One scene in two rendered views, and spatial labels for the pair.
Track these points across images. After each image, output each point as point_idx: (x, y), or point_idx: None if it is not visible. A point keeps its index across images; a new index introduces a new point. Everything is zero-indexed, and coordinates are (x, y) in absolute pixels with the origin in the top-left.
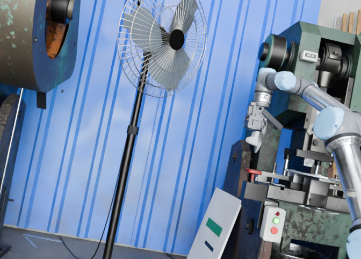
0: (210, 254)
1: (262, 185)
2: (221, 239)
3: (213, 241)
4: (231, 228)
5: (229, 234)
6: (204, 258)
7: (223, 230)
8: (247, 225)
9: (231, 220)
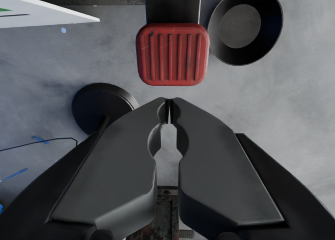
0: (30, 15)
1: (200, 7)
2: (28, 9)
3: (1, 14)
4: None
5: (37, 1)
6: (21, 18)
7: (5, 7)
8: None
9: None
